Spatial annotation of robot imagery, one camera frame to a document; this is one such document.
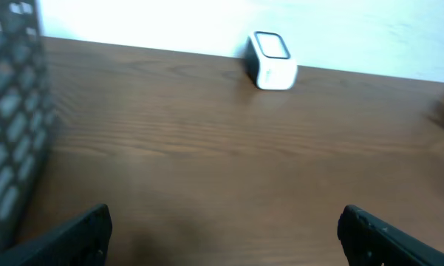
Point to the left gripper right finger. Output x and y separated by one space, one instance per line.
368 240

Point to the grey plastic shopping basket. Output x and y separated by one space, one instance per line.
26 111

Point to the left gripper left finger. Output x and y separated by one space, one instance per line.
83 240

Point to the white barcode scanner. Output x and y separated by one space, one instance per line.
268 62

